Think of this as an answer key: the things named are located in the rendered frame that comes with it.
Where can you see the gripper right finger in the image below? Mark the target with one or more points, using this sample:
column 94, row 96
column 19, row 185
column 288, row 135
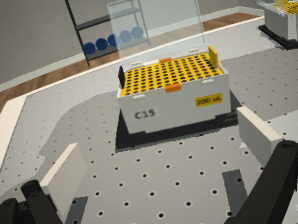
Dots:
column 269, row 199

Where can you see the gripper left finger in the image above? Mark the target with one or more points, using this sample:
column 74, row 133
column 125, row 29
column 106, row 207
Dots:
column 54, row 193

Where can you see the grey flat base plate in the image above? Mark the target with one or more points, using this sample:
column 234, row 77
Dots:
column 202, row 178

